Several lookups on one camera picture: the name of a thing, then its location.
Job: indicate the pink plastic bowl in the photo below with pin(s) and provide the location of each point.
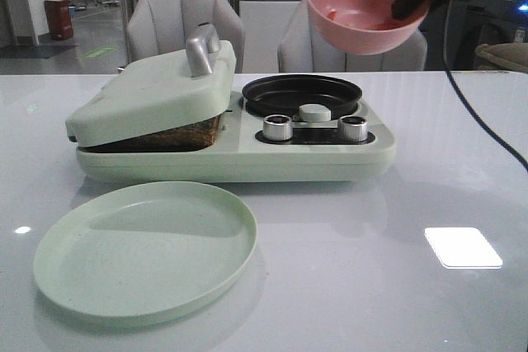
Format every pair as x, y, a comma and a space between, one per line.
356, 41

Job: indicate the orange shrimp piece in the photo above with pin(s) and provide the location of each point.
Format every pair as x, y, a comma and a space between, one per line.
381, 26

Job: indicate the white bread slice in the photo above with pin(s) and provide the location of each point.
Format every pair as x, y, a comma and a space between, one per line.
188, 138

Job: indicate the mint green breakfast maker lid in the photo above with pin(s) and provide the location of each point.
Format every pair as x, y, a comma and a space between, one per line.
158, 93

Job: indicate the mint green breakfast maker base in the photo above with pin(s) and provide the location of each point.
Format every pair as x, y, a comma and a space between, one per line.
238, 156

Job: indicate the dark grey kitchen counter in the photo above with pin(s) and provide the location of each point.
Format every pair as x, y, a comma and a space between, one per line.
443, 45

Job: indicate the right grey upholstered chair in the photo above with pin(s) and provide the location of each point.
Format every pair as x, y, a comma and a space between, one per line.
303, 50

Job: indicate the grey upholstered chair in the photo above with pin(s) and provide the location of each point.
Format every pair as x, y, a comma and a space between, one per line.
303, 50
162, 26

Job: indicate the white drawer cabinet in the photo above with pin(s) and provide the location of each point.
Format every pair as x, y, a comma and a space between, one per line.
274, 10

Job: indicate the right silver control knob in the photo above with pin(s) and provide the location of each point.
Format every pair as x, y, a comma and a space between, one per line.
352, 128

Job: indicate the silver control knob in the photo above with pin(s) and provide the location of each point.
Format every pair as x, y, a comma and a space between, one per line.
352, 128
277, 128

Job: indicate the black round frying pan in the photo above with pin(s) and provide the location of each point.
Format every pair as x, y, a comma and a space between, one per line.
285, 94

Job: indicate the left silver control knob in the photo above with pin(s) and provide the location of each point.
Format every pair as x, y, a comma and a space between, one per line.
277, 128

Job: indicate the left grey upholstered chair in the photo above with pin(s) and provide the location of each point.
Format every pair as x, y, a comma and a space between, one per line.
162, 26

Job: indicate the red bin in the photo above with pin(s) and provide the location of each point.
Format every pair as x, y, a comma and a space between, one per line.
58, 19

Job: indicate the mint green round plate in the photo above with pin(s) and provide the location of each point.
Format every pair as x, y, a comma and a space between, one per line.
146, 254

